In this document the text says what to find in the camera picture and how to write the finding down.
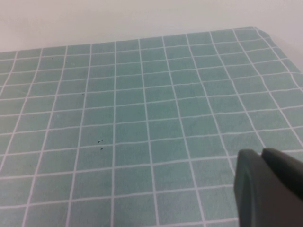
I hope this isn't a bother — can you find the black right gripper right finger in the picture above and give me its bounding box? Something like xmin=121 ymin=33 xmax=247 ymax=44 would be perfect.
xmin=261 ymin=148 xmax=303 ymax=201

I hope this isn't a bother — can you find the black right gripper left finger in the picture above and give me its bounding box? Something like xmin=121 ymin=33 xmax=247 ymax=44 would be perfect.
xmin=233 ymin=148 xmax=303 ymax=227

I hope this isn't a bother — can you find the green white-grid tablecloth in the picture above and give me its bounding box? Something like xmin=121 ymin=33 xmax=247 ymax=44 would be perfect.
xmin=0 ymin=26 xmax=303 ymax=227

